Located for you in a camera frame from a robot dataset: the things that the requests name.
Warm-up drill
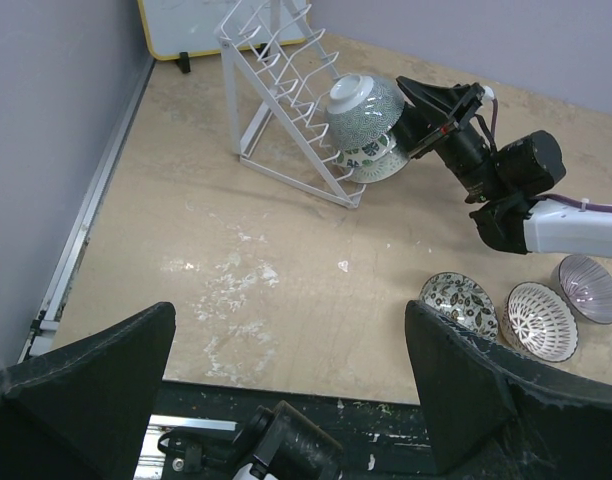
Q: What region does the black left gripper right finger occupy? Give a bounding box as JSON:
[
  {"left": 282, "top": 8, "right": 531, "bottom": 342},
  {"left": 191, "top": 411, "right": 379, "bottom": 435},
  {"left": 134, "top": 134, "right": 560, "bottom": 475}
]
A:
[{"left": 405, "top": 300, "right": 612, "bottom": 479}]

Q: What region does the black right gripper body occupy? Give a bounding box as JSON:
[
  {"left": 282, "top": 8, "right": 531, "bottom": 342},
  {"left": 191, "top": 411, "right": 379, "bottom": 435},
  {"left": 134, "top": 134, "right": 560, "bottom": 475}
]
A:
[{"left": 408, "top": 84, "right": 499, "bottom": 190}]

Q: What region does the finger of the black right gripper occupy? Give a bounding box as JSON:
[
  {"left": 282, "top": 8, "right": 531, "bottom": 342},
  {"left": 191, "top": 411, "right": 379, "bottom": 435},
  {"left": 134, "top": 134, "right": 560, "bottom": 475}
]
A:
[{"left": 396, "top": 76, "right": 469, "bottom": 131}]

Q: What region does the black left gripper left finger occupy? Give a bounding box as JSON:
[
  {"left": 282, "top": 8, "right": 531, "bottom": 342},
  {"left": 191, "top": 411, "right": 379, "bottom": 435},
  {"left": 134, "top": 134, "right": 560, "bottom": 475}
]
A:
[{"left": 0, "top": 302, "right": 176, "bottom": 479}]

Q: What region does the teal triangle pattern bowl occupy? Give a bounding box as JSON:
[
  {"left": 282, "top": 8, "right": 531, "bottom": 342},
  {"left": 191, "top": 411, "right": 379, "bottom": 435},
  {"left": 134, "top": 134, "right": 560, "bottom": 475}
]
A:
[{"left": 342, "top": 148, "right": 410, "bottom": 184}]

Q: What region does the grey hexagon red-rim bowl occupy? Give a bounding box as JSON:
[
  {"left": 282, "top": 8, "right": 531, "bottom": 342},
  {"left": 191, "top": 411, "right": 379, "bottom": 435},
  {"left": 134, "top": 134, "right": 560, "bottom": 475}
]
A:
[{"left": 324, "top": 73, "right": 405, "bottom": 150}]

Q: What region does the green leaf pattern bowl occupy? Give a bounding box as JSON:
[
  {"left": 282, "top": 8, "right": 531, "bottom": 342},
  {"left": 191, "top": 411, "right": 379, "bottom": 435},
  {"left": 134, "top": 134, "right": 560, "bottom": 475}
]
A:
[{"left": 333, "top": 133, "right": 397, "bottom": 168}]

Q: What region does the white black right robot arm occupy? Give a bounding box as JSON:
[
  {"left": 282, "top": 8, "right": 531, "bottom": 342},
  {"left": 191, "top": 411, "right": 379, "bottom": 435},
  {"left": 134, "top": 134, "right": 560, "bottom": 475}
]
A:
[{"left": 396, "top": 76, "right": 612, "bottom": 258}]

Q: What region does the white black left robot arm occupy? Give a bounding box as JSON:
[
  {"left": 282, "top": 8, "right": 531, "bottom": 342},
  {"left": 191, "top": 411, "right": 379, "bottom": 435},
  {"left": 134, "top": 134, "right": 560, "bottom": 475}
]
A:
[{"left": 0, "top": 301, "right": 612, "bottom": 479}]

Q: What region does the maroon triangle pattern bowl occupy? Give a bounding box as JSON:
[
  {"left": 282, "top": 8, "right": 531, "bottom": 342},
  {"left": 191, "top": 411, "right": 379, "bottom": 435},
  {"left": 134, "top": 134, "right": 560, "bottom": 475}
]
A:
[{"left": 500, "top": 282, "right": 579, "bottom": 363}]

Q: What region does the brown floral pattern bowl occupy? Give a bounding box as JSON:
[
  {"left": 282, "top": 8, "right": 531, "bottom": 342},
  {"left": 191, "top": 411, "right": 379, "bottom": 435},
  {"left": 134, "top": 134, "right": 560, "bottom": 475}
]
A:
[{"left": 419, "top": 272, "right": 499, "bottom": 340}]

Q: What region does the purple striped bowl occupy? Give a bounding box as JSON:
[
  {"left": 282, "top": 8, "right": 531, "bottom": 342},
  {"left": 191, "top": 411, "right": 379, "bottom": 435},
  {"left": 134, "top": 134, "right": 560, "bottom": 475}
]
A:
[{"left": 551, "top": 254, "right": 612, "bottom": 325}]

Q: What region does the yellow-framed whiteboard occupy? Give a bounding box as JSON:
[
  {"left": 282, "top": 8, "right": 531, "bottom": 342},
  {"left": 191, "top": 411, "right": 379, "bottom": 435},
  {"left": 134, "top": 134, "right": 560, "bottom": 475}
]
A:
[{"left": 135, "top": 0, "right": 312, "bottom": 62}]

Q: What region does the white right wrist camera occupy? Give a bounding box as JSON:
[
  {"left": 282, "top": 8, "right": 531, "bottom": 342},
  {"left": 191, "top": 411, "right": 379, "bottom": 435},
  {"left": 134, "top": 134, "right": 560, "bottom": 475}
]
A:
[{"left": 479, "top": 85, "right": 496, "bottom": 104}]

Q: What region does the aluminium left side rail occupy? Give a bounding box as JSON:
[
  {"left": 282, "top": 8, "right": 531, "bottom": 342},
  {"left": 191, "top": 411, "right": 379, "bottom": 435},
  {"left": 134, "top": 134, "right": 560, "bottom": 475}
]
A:
[{"left": 18, "top": 57, "right": 155, "bottom": 363}]

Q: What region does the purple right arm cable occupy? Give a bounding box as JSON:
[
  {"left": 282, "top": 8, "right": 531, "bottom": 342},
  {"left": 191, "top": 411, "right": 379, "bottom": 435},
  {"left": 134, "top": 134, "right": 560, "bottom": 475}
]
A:
[{"left": 488, "top": 97, "right": 612, "bottom": 216}]

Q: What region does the white wire dish rack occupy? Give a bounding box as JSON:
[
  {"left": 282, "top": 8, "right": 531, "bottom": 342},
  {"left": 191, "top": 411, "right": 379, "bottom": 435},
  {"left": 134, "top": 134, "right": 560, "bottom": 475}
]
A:
[{"left": 214, "top": 1, "right": 365, "bottom": 209}]

